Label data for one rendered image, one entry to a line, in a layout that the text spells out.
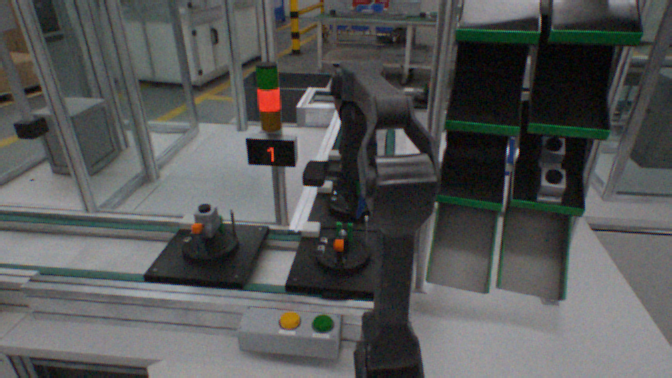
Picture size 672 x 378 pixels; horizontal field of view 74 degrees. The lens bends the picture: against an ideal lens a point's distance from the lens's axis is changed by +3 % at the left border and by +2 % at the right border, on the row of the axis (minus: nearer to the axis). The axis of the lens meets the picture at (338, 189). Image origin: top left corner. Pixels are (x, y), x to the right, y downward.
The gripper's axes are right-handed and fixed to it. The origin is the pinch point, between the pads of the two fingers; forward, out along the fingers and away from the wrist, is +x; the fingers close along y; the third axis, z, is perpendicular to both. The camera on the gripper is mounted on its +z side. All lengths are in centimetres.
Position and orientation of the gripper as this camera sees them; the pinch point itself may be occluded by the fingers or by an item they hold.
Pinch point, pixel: (357, 201)
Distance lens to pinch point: 78.7
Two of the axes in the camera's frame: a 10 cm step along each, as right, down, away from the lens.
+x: 0.0, 8.8, 4.8
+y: -9.9, -0.6, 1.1
